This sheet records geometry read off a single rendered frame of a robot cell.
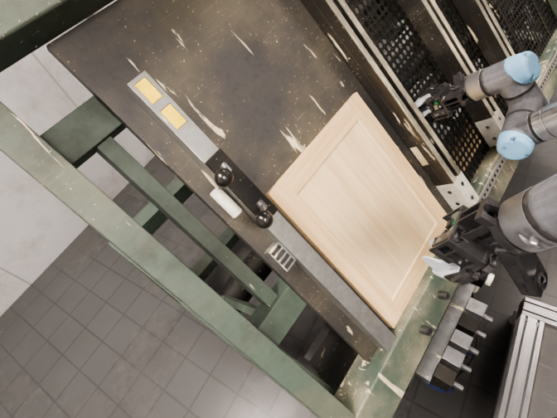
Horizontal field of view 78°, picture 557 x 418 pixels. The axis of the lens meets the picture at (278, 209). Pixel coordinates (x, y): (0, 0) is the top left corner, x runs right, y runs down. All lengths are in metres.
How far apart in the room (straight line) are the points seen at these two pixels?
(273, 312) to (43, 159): 0.61
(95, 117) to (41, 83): 2.17
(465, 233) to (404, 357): 0.65
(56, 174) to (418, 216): 0.99
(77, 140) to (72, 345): 2.12
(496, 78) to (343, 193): 0.47
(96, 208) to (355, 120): 0.72
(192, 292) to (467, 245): 0.52
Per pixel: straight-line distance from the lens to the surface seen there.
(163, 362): 2.37
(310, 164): 0.94
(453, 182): 1.26
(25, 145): 0.76
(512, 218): 0.50
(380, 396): 1.11
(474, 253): 0.57
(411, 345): 1.16
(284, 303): 0.95
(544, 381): 1.92
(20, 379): 3.00
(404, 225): 1.15
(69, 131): 0.85
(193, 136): 0.80
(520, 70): 1.04
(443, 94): 1.14
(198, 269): 2.29
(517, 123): 1.01
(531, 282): 0.61
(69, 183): 0.74
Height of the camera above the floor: 1.97
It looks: 50 degrees down
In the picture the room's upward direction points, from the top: 22 degrees counter-clockwise
